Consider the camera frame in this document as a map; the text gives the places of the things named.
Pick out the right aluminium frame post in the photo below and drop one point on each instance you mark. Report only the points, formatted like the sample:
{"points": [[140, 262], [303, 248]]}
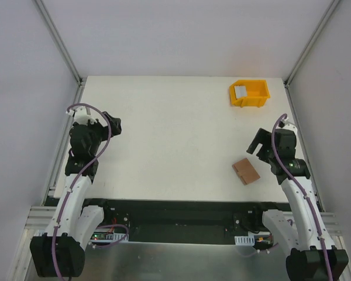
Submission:
{"points": [[325, 18]]}

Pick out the brown leather card holder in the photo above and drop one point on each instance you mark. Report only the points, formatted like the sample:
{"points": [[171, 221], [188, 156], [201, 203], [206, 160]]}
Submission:
{"points": [[245, 171]]}

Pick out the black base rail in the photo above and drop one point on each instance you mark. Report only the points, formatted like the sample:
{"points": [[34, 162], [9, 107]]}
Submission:
{"points": [[185, 222]]}

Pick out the right white cable duct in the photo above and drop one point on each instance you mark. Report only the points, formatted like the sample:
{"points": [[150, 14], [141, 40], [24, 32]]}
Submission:
{"points": [[244, 240]]}

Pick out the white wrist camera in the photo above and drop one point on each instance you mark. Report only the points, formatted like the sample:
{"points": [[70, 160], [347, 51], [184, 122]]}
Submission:
{"points": [[81, 115], [286, 123]]}

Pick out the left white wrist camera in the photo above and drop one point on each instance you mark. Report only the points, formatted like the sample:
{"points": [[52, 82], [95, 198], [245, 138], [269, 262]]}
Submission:
{"points": [[81, 115]]}

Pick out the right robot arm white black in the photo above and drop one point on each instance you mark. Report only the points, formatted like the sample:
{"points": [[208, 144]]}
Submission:
{"points": [[311, 253]]}

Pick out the left aluminium frame post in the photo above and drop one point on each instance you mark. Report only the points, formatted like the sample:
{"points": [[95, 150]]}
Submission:
{"points": [[58, 41]]}

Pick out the stack of silver cards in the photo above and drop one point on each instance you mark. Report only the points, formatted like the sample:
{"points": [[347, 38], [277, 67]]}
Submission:
{"points": [[240, 91]]}

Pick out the yellow plastic bin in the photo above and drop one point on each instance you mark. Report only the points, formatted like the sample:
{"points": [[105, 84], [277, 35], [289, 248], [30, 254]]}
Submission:
{"points": [[257, 93]]}

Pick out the aluminium frame post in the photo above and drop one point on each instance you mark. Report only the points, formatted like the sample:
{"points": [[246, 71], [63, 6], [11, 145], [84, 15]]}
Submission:
{"points": [[58, 41], [325, 18]]}

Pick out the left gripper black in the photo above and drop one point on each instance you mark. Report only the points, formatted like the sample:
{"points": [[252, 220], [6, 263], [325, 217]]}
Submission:
{"points": [[106, 127]]}

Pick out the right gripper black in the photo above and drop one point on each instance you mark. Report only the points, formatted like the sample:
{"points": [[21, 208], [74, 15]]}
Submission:
{"points": [[263, 148]]}

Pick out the left white cable duct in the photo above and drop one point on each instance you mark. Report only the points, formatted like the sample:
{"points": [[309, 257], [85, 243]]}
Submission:
{"points": [[117, 237]]}

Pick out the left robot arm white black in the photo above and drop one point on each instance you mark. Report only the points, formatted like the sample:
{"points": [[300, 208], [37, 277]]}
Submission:
{"points": [[60, 250]]}

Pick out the white cable duct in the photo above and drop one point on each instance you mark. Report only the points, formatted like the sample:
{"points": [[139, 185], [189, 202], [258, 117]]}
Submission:
{"points": [[117, 237], [244, 240]]}

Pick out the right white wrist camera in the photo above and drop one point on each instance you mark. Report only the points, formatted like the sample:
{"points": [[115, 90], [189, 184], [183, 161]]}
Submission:
{"points": [[286, 123]]}

